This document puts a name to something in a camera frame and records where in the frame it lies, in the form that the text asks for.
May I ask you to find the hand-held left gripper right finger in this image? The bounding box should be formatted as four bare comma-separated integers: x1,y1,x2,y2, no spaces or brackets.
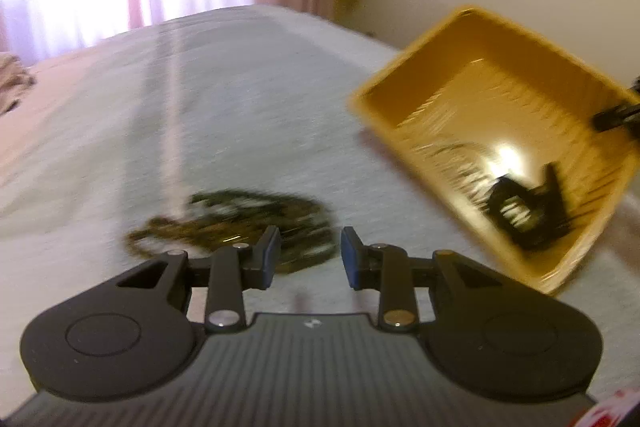
341,227,506,334

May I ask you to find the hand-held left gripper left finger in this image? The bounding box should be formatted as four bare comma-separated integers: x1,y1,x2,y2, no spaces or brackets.
117,226,282,334

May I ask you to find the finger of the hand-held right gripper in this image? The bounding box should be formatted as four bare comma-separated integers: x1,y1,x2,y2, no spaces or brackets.
592,99,640,134

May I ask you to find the yellow plastic tray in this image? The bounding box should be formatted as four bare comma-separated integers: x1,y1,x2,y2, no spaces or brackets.
348,5,640,297

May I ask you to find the black binder clip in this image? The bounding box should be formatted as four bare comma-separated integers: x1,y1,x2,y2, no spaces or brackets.
482,163,583,251

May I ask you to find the grey herringbone bedspread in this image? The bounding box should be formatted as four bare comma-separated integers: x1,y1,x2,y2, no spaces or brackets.
0,4,640,408

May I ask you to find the red white packet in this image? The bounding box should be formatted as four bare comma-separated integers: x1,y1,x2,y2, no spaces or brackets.
570,387,640,427

